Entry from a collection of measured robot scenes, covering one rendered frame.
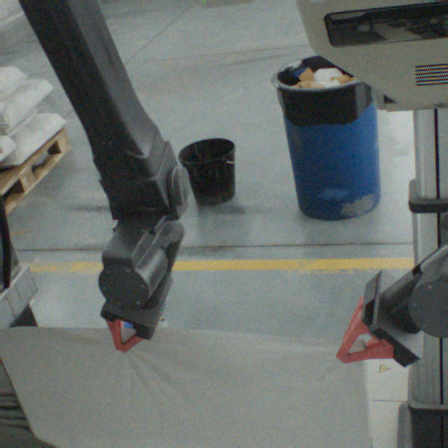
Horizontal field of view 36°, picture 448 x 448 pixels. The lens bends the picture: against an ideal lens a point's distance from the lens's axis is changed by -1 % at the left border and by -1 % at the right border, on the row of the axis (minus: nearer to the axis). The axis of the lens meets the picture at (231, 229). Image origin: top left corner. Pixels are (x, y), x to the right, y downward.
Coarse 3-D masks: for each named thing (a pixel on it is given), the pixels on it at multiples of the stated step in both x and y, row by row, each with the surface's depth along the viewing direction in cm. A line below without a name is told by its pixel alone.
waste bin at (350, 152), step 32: (288, 64) 314; (320, 64) 319; (288, 96) 289; (320, 96) 280; (352, 96) 281; (288, 128) 303; (320, 128) 289; (352, 128) 290; (320, 160) 298; (352, 160) 297; (320, 192) 308; (352, 192) 306
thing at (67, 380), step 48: (0, 336) 91; (48, 336) 90; (96, 336) 88; (192, 336) 84; (240, 336) 82; (48, 384) 95; (96, 384) 93; (144, 384) 91; (192, 384) 88; (240, 384) 85; (288, 384) 83; (336, 384) 81; (48, 432) 100; (96, 432) 98; (144, 432) 96; (192, 432) 94; (240, 432) 90; (288, 432) 87; (336, 432) 86
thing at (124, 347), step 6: (108, 324) 84; (114, 324) 84; (132, 324) 83; (114, 330) 85; (114, 336) 86; (120, 336) 87; (114, 342) 87; (120, 342) 87; (126, 342) 87; (132, 342) 86; (120, 348) 88; (126, 348) 87
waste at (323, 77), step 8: (304, 72) 312; (312, 72) 312; (320, 72) 310; (328, 72) 309; (336, 72) 310; (304, 80) 313; (312, 80) 313; (320, 80) 309; (328, 80) 308; (336, 80) 294; (344, 80) 301; (352, 80) 303
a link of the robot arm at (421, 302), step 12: (444, 216) 67; (444, 228) 67; (432, 264) 65; (444, 264) 62; (432, 276) 61; (444, 276) 60; (420, 288) 61; (432, 288) 61; (444, 288) 60; (408, 300) 62; (420, 300) 62; (432, 300) 61; (444, 300) 61; (420, 312) 62; (432, 312) 61; (444, 312) 61; (420, 324) 62; (432, 324) 62; (444, 324) 61; (444, 336) 62
